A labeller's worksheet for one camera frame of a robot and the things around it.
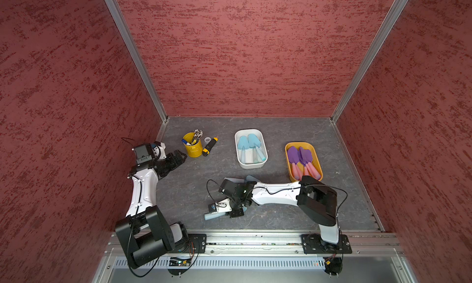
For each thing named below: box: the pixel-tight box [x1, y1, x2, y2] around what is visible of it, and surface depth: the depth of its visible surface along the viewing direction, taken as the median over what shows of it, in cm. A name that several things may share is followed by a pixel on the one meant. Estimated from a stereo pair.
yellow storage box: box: [284, 141, 324, 182], surface depth 99 cm
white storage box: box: [234, 128, 269, 170], surface depth 106 cm
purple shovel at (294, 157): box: [287, 145, 302, 181], surface depth 100 cm
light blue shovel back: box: [252, 147, 259, 164], surface depth 102 cm
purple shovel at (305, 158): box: [297, 146, 321, 180], surface depth 99 cm
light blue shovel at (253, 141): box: [247, 132, 267, 162], surface depth 109 cm
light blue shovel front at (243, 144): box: [237, 135, 250, 164], surface depth 108 cm
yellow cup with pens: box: [181, 129, 204, 159], surface depth 97 cm
